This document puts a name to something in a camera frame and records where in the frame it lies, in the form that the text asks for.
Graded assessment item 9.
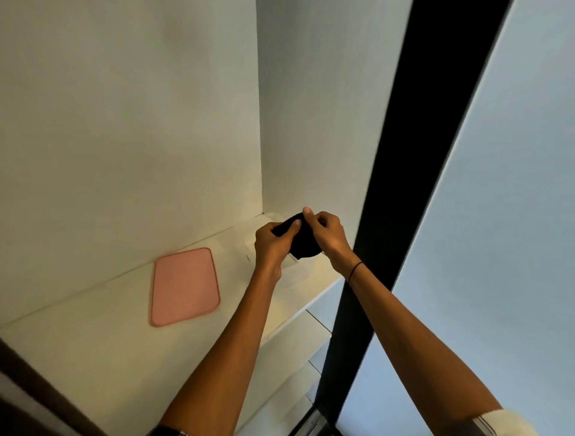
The person's left hand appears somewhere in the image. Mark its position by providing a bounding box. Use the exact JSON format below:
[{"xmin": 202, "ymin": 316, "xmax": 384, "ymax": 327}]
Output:
[{"xmin": 254, "ymin": 219, "xmax": 302, "ymax": 284}]

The person's right hand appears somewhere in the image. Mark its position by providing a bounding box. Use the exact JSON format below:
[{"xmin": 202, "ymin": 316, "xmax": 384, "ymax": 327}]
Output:
[{"xmin": 302, "ymin": 207, "xmax": 356, "ymax": 275}]

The black cloth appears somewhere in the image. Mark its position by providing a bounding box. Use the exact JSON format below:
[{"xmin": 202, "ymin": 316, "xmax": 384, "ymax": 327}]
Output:
[{"xmin": 272, "ymin": 212, "xmax": 323, "ymax": 260}]

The person's right forearm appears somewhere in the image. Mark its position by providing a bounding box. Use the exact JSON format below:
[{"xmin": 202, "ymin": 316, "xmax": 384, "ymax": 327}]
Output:
[{"xmin": 344, "ymin": 261, "xmax": 504, "ymax": 436}]

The person's left forearm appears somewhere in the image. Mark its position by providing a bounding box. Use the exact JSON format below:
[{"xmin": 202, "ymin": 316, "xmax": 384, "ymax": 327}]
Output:
[{"xmin": 158, "ymin": 268, "xmax": 283, "ymax": 436}]

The pink rectangular tray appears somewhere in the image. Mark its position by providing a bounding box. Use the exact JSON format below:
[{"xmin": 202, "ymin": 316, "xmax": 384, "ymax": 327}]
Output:
[{"xmin": 149, "ymin": 247, "xmax": 222, "ymax": 328}]

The white cabinet door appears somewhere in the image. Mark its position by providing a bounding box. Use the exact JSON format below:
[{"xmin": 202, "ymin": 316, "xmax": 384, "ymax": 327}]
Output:
[{"xmin": 314, "ymin": 0, "xmax": 575, "ymax": 436}]

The black wristwatch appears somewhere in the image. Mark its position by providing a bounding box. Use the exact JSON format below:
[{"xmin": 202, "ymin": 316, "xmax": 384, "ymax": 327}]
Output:
[{"xmin": 147, "ymin": 424, "xmax": 193, "ymax": 436}]

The white rolled sleeve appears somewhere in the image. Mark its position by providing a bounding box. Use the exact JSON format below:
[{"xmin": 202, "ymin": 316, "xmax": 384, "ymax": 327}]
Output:
[{"xmin": 471, "ymin": 407, "xmax": 552, "ymax": 436}]

